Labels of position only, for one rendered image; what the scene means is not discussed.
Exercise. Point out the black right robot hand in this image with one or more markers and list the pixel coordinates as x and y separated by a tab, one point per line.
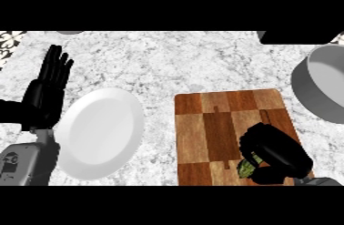
277	152

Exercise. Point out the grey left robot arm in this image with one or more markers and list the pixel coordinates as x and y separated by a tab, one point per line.
26	161

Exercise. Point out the black appliance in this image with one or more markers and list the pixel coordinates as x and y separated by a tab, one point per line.
299	37

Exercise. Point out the white oval plate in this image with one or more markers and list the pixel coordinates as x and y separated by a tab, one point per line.
100	133

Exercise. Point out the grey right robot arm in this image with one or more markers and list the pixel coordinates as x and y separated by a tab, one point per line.
319	181

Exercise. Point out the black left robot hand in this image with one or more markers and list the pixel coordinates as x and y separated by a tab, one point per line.
43	95

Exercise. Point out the green squash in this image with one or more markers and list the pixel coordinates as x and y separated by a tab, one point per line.
246	168

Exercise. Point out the grey round object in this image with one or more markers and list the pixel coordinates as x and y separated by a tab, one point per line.
69	32

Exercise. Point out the wooden checkered cutting board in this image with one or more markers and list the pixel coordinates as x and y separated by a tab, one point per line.
223	134

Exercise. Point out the grey pot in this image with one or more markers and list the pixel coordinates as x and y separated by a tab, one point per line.
322	83

